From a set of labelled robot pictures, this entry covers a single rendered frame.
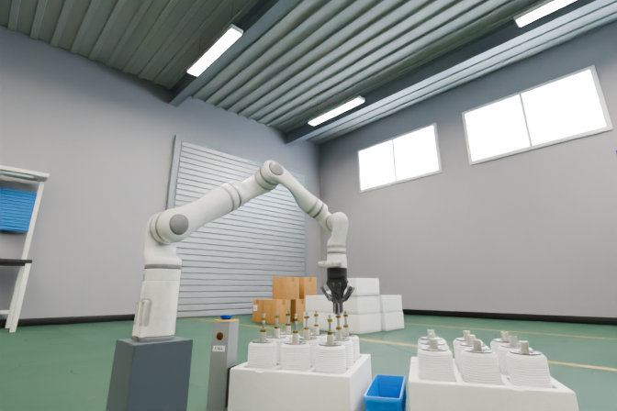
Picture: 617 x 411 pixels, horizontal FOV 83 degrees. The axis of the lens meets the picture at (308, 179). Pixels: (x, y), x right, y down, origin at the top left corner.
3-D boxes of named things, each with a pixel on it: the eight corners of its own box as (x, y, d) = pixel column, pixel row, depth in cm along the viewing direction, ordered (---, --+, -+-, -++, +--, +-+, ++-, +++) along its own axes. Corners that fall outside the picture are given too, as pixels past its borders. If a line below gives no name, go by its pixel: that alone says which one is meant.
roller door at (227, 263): (154, 319, 532) (176, 133, 626) (151, 318, 541) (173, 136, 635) (308, 311, 740) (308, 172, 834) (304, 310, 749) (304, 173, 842)
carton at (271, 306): (290, 323, 466) (290, 299, 475) (275, 324, 450) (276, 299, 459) (276, 321, 487) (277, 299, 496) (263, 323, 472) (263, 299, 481)
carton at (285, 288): (298, 299, 485) (299, 276, 494) (286, 299, 469) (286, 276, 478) (285, 298, 506) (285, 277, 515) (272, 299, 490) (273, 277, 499)
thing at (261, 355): (276, 398, 118) (277, 339, 123) (274, 407, 108) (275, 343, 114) (248, 398, 118) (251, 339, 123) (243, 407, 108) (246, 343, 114)
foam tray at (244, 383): (353, 451, 95) (350, 376, 100) (225, 434, 106) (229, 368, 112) (373, 407, 130) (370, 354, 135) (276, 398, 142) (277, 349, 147)
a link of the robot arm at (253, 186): (262, 171, 135) (212, 194, 116) (274, 157, 130) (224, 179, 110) (275, 189, 134) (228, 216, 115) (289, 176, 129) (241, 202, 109)
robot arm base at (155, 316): (141, 342, 82) (151, 268, 87) (129, 338, 88) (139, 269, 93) (180, 338, 88) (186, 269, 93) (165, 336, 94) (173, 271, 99)
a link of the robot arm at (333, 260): (317, 267, 125) (316, 249, 127) (330, 269, 135) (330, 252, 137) (340, 266, 121) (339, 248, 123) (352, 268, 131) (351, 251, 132)
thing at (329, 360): (309, 411, 105) (309, 345, 110) (325, 403, 112) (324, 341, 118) (338, 417, 100) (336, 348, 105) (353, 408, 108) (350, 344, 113)
